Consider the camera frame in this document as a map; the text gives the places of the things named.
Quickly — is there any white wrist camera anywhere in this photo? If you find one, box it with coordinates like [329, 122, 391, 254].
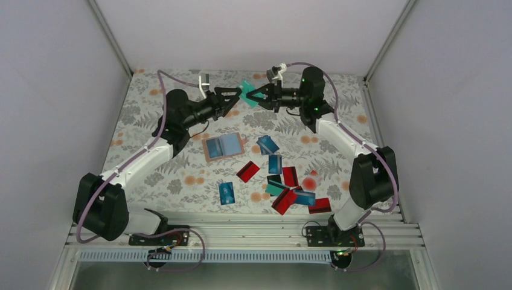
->
[266, 63, 287, 83]
[198, 73, 210, 99]

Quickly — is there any teal card pile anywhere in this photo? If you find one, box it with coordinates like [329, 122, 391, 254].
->
[238, 80, 266, 108]

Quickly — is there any blue card middle upright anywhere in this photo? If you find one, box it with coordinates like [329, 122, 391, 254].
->
[268, 154, 283, 175]

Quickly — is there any perforated grey cable tray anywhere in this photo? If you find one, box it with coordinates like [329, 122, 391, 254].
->
[78, 249, 331, 264]

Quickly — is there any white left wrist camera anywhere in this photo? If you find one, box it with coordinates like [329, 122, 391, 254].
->
[198, 73, 210, 99]

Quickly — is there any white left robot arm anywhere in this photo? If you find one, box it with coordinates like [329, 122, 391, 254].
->
[72, 87, 242, 245]

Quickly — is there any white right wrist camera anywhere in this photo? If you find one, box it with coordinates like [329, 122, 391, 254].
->
[266, 63, 287, 83]

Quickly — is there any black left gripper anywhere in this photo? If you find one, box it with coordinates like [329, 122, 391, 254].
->
[181, 88, 242, 129]

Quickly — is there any tan leather card holder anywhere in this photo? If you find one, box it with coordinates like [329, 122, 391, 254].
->
[202, 133, 245, 163]

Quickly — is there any red card near wallet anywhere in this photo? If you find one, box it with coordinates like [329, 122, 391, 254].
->
[236, 161, 260, 183]

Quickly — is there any red card bottom right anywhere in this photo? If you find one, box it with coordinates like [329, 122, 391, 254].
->
[308, 198, 331, 214]

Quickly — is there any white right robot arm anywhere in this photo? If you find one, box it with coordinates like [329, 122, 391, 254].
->
[246, 62, 399, 246]

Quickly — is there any teal green card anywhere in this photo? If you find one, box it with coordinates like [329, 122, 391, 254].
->
[265, 180, 289, 196]

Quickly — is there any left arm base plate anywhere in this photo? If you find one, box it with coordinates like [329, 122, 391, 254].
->
[128, 225, 190, 247]

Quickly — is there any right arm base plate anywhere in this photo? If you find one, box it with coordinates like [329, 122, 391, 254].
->
[305, 226, 365, 247]

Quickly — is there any black card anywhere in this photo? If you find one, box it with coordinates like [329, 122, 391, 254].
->
[267, 175, 282, 183]

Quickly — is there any red card lower centre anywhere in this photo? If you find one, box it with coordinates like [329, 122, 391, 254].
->
[271, 188, 297, 215]

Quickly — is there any floral patterned table mat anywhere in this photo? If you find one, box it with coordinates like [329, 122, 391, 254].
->
[103, 69, 351, 214]

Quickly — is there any blue card pile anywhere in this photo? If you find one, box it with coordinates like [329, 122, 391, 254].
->
[219, 182, 235, 205]
[257, 135, 280, 155]

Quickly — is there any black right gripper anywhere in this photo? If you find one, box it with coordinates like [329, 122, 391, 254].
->
[246, 80, 307, 113]

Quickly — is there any red card centre upright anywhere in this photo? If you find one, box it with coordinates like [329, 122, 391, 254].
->
[282, 166, 299, 187]

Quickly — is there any aluminium rail frame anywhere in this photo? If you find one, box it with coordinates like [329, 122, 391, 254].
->
[66, 210, 425, 250]

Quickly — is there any light blue card right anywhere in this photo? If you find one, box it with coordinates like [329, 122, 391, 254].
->
[293, 190, 316, 207]

